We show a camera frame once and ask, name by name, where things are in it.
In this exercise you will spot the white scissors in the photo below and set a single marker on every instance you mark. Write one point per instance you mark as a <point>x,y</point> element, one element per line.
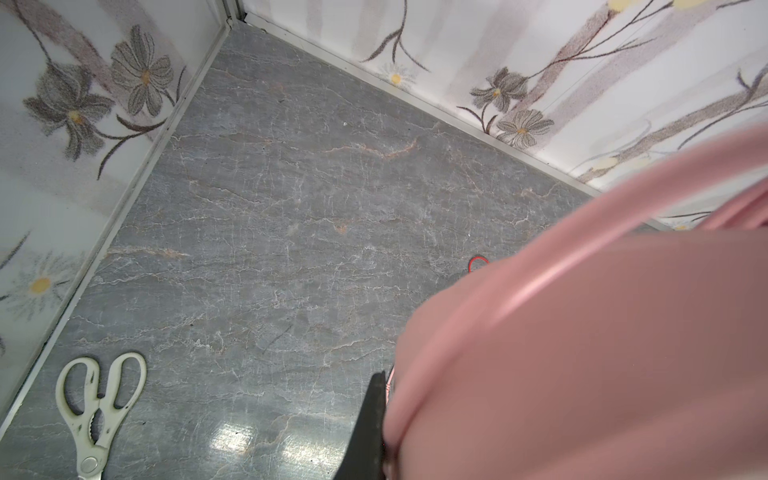
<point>93,430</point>

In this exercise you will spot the pink headset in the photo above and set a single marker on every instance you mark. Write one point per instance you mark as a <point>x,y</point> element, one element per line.
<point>597,352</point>

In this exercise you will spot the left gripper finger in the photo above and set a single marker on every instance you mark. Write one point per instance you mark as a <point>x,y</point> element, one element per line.
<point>365,453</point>

